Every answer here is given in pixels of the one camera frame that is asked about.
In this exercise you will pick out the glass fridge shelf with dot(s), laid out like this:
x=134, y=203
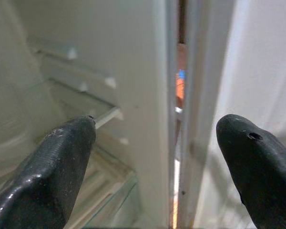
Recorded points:
x=95, y=105
x=107, y=190

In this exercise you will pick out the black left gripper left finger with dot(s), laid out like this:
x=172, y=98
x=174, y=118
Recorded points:
x=50, y=171

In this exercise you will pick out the white fridge cabinet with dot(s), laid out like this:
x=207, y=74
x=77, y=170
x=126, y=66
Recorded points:
x=143, y=71

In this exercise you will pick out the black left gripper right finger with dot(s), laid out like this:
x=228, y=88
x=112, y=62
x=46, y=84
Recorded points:
x=259, y=164

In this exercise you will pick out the white fridge door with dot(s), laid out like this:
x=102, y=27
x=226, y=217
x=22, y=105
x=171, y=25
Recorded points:
x=228, y=71

